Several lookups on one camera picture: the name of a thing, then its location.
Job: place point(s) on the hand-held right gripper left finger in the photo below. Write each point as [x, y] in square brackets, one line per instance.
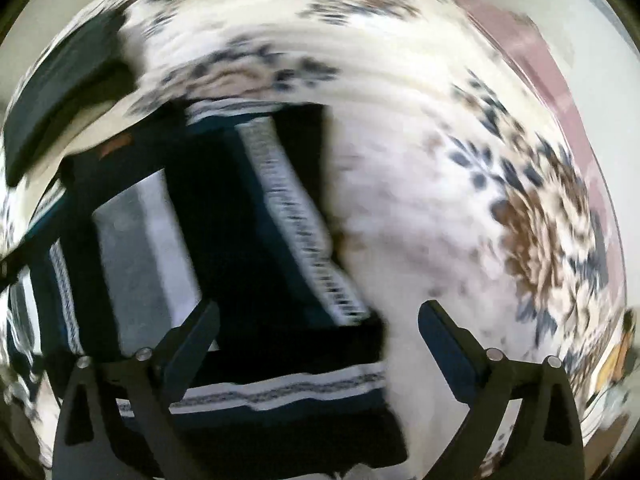
[192, 340]

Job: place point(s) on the black folded cloth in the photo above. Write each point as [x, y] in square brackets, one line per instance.
[65, 75]

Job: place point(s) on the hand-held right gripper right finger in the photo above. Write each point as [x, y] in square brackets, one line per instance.
[447, 345]

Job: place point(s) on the floral bedsheet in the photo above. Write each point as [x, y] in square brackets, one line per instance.
[400, 185]

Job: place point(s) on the striped knit garment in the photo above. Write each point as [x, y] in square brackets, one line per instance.
[250, 240]

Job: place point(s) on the orange yellow object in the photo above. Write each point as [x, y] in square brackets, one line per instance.
[620, 355]

